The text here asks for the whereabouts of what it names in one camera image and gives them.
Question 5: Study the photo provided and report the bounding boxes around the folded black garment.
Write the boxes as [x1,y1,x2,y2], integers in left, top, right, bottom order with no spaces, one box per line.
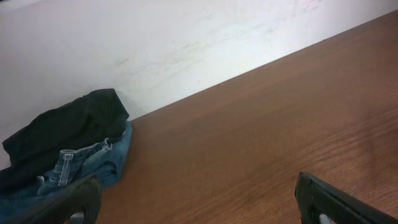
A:
[1,88,129,190]

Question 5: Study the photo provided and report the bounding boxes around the folded blue jeans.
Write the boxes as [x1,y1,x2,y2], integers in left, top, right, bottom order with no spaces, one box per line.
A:
[1,121,132,222]

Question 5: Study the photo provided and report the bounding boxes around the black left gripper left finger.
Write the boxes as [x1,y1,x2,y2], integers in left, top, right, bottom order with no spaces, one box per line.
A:
[1,175,101,224]

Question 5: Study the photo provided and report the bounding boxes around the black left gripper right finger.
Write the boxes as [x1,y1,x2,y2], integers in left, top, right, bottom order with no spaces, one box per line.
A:
[295,172,397,224]

